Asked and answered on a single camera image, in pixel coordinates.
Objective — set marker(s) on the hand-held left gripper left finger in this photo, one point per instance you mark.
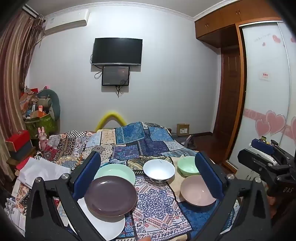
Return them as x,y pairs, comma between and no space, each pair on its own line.
89,171

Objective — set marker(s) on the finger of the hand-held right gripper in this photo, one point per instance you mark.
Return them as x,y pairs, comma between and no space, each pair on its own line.
254,162
263,145

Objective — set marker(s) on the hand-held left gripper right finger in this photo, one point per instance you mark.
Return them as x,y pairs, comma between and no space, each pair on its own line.
207,172

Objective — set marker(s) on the mint green plate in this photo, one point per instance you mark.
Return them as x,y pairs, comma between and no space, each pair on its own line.
115,170

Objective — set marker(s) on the purple plate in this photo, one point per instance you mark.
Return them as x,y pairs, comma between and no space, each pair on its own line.
111,197

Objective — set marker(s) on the white bowl with black spots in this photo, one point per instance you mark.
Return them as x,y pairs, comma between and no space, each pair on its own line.
159,169

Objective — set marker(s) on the pink bowl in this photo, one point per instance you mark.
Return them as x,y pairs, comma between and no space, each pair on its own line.
196,190

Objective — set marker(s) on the mint green bowl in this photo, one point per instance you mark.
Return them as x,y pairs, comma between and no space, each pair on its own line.
187,164

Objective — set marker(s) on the white folded cloth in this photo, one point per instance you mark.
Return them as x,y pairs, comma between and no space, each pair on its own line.
41,169

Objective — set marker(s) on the white wardrobe door with hearts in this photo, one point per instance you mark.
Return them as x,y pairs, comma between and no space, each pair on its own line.
263,97

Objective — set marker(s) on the cardboard box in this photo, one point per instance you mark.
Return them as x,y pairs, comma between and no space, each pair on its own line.
183,129

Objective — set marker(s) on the pink rabbit toy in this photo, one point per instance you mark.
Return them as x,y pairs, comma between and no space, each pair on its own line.
42,138

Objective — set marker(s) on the white plate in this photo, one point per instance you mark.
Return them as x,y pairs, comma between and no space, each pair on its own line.
104,228

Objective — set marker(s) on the patchwork blanket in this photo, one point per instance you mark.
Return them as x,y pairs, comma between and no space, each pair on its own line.
152,143

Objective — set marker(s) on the brown wooden room door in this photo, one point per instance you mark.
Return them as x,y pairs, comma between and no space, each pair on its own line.
227,92

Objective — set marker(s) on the small white label sticker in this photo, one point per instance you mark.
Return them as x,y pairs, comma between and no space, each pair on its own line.
265,76

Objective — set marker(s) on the dark grey box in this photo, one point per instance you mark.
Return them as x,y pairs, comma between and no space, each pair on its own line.
22,151

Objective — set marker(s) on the grey neck pillow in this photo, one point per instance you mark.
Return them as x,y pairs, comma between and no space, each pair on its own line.
55,104

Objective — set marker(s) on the red box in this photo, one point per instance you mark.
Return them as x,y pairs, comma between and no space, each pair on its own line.
17,139

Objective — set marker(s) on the striped brown curtain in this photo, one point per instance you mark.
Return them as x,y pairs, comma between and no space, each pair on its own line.
13,69

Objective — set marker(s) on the wooden overhead cabinet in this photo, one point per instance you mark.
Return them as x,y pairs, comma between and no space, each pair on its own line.
219,25

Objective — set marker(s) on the white air conditioner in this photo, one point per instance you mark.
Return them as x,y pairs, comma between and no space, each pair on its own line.
67,22

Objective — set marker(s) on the small black wall monitor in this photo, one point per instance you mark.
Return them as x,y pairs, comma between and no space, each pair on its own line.
115,75

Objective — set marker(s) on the black wall television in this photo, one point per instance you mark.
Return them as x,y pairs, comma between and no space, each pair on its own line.
116,51

